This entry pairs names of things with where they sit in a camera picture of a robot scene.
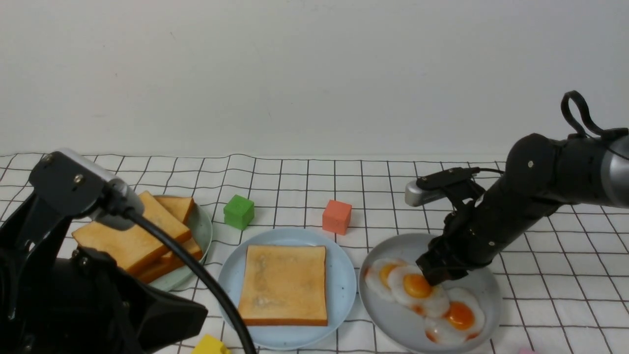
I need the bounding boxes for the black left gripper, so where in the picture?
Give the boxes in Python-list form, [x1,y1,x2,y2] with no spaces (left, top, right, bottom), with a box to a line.
[1,193,207,354]

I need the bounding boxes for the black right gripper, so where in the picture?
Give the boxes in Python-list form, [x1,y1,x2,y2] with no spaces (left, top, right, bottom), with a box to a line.
[416,195,521,286]

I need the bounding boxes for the toast slice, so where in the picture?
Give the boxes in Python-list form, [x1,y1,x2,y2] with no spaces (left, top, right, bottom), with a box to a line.
[154,195,195,225]
[133,238,203,284]
[238,245,328,326]
[72,191,192,275]

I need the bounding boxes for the fried egg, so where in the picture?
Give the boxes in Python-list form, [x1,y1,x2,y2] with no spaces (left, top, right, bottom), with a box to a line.
[364,258,407,303]
[425,287,486,347]
[387,265,450,318]

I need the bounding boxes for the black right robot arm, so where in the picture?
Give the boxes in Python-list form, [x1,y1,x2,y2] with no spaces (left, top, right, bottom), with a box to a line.
[405,134,629,286]

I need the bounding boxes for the grey plate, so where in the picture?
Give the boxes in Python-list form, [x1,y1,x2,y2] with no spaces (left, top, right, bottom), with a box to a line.
[359,233,502,354]

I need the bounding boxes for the light blue plate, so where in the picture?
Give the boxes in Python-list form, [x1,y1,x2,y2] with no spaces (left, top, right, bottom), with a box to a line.
[218,228,357,351]

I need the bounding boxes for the orange cube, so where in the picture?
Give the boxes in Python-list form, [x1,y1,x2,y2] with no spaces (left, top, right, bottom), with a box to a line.
[322,200,352,235]

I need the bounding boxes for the yellow block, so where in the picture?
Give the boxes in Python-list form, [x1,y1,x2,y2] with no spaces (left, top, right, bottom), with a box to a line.
[191,335,231,354]

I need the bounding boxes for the green plate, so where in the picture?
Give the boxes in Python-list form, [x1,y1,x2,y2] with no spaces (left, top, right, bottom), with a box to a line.
[149,202,213,291]

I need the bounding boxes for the green cube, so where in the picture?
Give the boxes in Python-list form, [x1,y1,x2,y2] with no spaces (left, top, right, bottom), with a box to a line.
[223,195,255,231]

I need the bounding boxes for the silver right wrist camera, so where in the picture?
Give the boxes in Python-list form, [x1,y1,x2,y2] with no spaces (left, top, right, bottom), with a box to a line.
[404,167,480,207]

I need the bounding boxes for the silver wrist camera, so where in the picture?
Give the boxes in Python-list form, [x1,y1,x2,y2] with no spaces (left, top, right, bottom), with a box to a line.
[29,148,144,231]
[404,167,480,207]

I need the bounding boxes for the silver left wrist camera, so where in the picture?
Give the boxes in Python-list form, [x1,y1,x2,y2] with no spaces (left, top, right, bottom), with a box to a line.
[29,148,144,231]

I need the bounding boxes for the black right camera cable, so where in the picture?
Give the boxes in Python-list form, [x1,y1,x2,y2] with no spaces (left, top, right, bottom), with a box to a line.
[472,90,629,177]

